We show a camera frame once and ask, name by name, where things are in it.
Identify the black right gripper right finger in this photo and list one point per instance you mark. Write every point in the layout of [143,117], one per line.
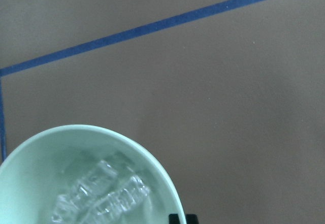
[191,219]

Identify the green bowl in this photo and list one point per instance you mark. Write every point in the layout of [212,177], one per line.
[42,167]

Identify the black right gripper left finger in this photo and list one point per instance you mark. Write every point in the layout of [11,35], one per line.
[173,219]

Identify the clear ice cubes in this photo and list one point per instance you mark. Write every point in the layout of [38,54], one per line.
[101,195]

